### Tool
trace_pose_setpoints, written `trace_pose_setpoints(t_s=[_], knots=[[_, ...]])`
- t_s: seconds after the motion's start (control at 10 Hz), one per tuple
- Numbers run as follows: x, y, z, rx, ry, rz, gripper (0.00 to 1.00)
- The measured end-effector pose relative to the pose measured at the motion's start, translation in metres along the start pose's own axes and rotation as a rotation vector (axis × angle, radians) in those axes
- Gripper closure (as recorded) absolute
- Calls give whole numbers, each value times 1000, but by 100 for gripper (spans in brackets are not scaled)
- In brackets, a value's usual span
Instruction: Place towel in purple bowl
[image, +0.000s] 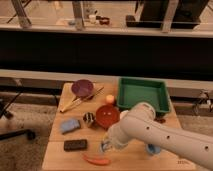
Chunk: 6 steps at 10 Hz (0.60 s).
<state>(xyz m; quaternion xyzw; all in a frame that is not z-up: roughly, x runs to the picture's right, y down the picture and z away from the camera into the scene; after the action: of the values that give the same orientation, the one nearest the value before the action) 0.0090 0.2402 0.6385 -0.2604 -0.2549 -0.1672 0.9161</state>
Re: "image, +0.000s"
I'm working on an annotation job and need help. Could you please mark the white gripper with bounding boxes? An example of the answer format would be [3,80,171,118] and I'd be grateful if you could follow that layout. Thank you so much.
[100,133,123,153]

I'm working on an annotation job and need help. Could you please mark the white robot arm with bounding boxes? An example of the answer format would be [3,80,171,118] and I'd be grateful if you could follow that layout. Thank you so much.
[100,102,213,170]

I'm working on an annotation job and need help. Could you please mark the red bowl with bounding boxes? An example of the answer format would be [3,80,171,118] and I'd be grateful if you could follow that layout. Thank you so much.
[96,105,120,129]

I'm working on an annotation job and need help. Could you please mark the purple bowl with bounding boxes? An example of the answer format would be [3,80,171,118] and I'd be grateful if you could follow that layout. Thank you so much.
[71,79,94,97]

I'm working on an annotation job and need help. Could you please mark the orange carrot toy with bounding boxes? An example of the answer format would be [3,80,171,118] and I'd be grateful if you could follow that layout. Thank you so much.
[82,155,111,166]

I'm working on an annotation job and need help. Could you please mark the striped dark ball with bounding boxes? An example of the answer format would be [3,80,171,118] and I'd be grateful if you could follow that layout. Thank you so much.
[83,112,95,127]

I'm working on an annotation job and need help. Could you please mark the blue cup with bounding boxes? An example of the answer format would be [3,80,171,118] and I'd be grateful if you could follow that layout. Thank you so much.
[146,144,161,155]

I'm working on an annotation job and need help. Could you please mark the small orange ball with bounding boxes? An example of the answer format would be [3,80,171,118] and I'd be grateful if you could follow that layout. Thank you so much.
[105,95,115,104]

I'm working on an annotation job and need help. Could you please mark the wooden table board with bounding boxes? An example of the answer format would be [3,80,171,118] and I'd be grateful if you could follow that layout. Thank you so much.
[42,83,196,171]

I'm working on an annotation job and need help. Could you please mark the black rectangular block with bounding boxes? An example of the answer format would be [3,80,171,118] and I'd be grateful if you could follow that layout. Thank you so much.
[64,139,87,151]

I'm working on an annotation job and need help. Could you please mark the green plastic tray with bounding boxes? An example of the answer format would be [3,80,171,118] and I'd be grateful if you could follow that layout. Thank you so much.
[117,77,170,116]

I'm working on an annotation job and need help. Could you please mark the wooden tongs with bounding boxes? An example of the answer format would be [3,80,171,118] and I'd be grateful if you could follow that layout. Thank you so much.
[59,86,104,113]

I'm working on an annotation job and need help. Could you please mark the black office chair base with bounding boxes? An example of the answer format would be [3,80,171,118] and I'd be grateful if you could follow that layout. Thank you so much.
[0,93,36,141]

